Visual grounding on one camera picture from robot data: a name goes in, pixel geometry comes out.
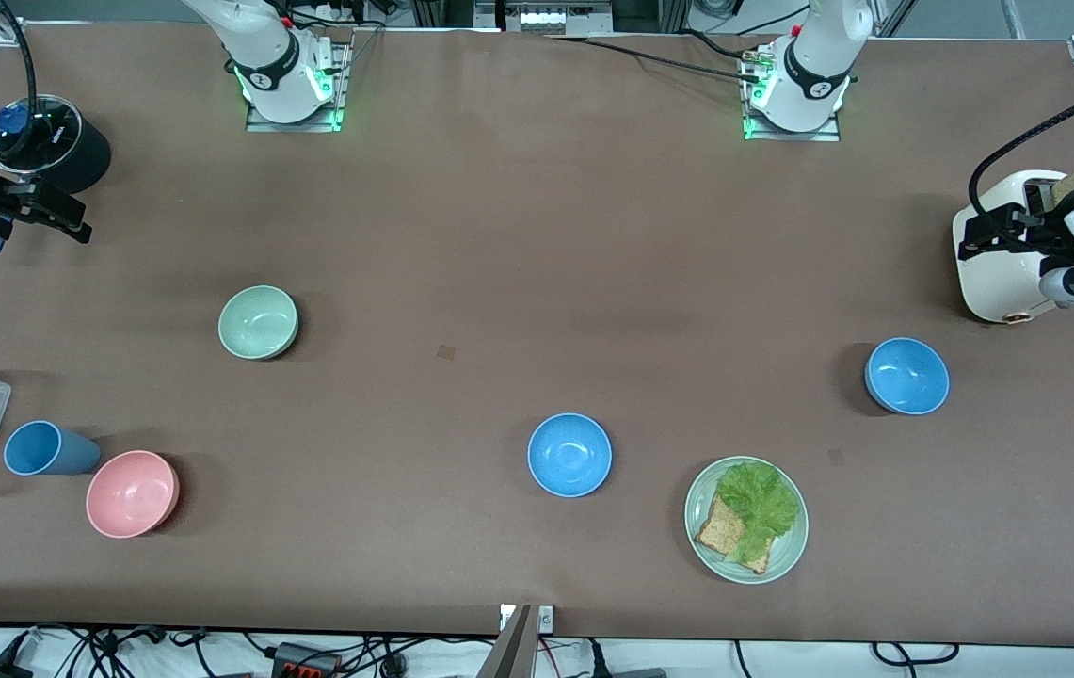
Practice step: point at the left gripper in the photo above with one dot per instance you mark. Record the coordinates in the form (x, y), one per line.
(1044, 234)

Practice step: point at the blue bowl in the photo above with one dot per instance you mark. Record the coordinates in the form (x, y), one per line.
(569, 455)
(907, 377)

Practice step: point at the pale green bowl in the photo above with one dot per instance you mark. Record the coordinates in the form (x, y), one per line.
(258, 323)

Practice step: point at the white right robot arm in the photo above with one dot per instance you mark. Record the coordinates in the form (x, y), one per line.
(264, 56)

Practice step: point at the pink bowl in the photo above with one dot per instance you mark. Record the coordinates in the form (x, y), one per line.
(132, 494)

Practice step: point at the white toaster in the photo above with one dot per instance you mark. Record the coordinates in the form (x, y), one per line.
(993, 282)

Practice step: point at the black cylindrical jar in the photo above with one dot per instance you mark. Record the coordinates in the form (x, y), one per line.
(85, 151)

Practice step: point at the small blue round object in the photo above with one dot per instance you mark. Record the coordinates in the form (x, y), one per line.
(11, 121)

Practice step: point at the blue plastic cup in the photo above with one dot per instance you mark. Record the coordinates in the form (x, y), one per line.
(52, 450)

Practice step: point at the green lettuce leaf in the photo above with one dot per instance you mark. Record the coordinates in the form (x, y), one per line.
(761, 504)

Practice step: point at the pale green plate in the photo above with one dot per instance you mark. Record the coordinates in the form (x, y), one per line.
(786, 556)

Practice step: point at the brown bread slice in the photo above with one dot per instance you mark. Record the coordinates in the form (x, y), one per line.
(717, 532)

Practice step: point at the white power strip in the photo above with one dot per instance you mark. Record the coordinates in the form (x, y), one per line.
(555, 17)

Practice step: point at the black box with orange connectors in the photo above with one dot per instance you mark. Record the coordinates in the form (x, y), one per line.
(306, 662)

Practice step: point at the metal table edge bracket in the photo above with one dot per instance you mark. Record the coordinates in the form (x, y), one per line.
(546, 619)

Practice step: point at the grey camera mount pole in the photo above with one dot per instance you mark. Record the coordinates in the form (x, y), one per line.
(510, 650)

